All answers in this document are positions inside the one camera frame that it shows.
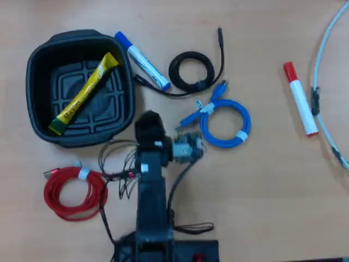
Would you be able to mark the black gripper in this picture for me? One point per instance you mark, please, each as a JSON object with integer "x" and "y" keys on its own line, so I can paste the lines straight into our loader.
{"x": 151, "y": 142}

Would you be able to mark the yellow instant coffee stick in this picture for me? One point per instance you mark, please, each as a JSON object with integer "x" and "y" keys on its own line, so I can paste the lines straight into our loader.
{"x": 84, "y": 94}

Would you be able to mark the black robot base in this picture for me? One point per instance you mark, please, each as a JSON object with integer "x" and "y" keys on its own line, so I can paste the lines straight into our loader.
{"x": 185, "y": 251}

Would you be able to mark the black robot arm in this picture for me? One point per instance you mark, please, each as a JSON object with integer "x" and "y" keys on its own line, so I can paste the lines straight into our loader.
{"x": 151, "y": 196}

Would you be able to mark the blue and white marker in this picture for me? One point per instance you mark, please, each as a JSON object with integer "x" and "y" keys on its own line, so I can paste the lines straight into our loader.
{"x": 144, "y": 64}

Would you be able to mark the black plastic tray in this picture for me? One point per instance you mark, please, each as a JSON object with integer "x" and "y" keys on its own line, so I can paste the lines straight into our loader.
{"x": 41, "y": 82}

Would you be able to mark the red and white marker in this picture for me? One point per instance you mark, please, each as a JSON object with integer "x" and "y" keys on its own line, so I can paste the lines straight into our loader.
{"x": 302, "y": 106}

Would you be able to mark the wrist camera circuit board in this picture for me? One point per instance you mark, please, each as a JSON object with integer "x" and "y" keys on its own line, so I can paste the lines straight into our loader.
{"x": 188, "y": 147}

